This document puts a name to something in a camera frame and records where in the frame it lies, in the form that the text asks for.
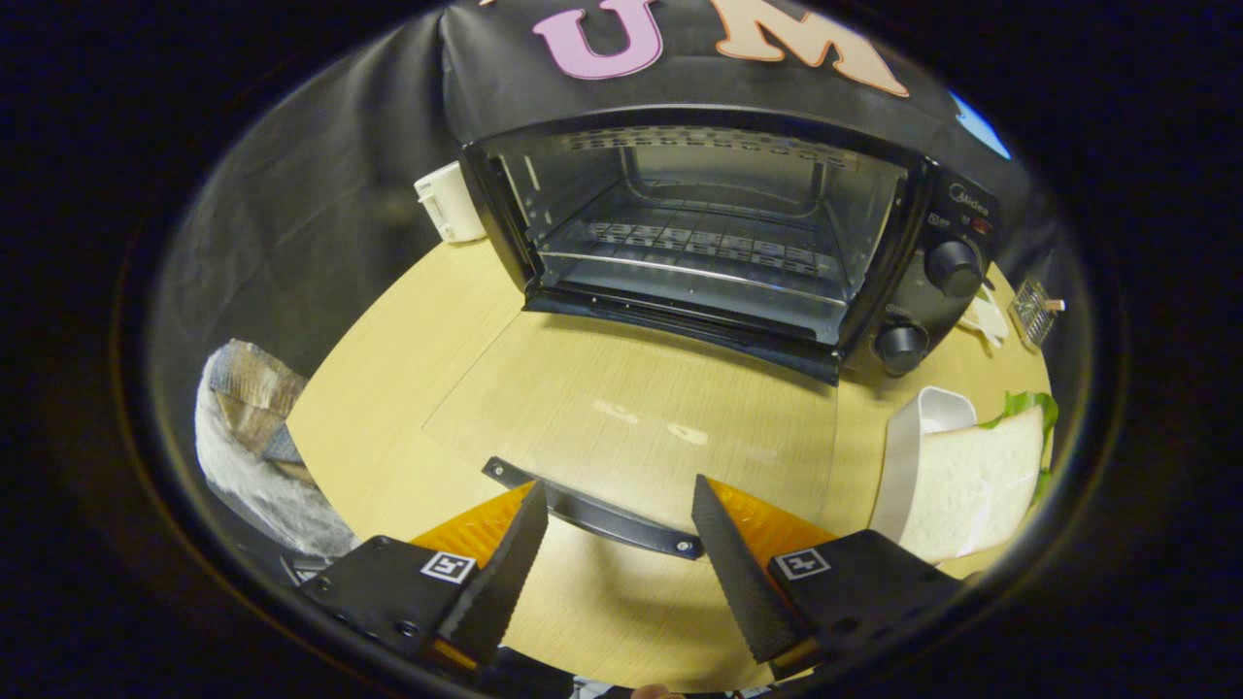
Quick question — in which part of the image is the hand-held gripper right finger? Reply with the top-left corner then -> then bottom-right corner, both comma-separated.
689,474 -> 964,681

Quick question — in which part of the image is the crumpled grey and white cloth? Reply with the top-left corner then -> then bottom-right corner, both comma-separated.
194,338 -> 360,559

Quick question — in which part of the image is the white plastic tray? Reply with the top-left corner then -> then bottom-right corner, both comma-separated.
869,386 -> 978,545

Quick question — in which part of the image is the white divided plate with grains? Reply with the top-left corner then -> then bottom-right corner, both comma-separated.
957,291 -> 1011,349

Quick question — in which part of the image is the lettuce sandwich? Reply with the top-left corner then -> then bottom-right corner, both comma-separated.
898,391 -> 1059,565

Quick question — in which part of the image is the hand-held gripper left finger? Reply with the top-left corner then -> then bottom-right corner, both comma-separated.
299,481 -> 551,673

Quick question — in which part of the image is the metal wire basket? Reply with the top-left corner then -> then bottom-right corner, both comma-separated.
1010,280 -> 1066,349

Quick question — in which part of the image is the white plastic box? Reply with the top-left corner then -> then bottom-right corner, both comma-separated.
415,161 -> 488,244

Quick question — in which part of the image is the black toaster oven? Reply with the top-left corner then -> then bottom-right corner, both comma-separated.
422,105 -> 1001,561

